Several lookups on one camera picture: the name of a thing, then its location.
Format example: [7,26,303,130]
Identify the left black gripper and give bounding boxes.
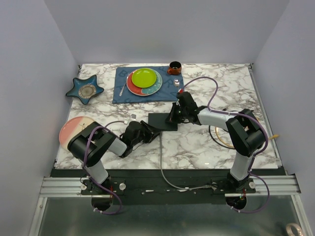
[132,120,161,147]

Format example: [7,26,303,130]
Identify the black network switch box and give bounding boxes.
[148,113,178,131]

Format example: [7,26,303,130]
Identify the black power cable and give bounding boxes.
[208,125,234,148]

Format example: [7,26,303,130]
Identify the grey ethernet cable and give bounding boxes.
[158,134,214,191]

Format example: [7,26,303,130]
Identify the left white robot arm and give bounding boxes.
[67,121,162,194]

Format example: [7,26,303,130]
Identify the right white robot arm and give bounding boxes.
[165,91,268,193]

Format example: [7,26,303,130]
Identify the silver spoon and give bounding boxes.
[173,79,181,92]

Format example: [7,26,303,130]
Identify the blue cloth placemat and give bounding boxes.
[113,66,184,104]

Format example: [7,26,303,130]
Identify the red and teal plate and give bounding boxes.
[126,70,163,96]

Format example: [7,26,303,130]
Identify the brown ceramic mug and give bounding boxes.
[167,61,182,75]

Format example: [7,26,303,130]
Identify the silver fork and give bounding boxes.
[119,74,130,96]

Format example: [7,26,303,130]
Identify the lime green plate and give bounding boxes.
[131,68,157,89]

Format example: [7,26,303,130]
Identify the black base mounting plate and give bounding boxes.
[81,170,256,206]

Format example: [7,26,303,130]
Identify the pink and cream plate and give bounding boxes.
[59,116,94,150]

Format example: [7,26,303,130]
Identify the blue star shaped dish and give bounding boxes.
[65,75,104,105]

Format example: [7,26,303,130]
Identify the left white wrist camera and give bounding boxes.
[130,114,137,120]

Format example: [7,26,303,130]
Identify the aluminium rail frame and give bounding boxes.
[29,176,313,236]

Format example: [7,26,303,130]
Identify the pink ring object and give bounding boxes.
[285,223,304,236]

